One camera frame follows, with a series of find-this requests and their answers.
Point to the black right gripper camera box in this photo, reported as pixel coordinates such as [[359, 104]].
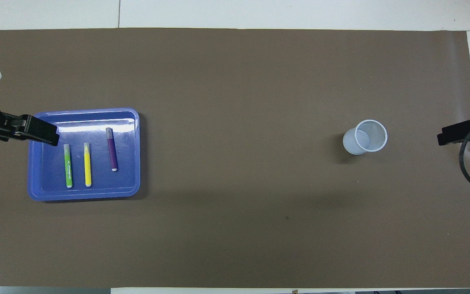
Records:
[[461, 131]]

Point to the translucent plastic cup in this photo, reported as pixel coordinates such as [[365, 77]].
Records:
[[355, 143]]

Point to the purple marker pen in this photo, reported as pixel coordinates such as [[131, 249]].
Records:
[[112, 151]]

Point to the green marker pen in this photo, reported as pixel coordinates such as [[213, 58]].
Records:
[[68, 167]]

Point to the brown table mat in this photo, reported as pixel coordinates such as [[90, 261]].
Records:
[[235, 81]]

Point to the blue plastic tray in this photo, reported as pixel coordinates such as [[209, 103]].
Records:
[[100, 179]]

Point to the yellow marker pen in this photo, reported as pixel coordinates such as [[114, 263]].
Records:
[[87, 167]]

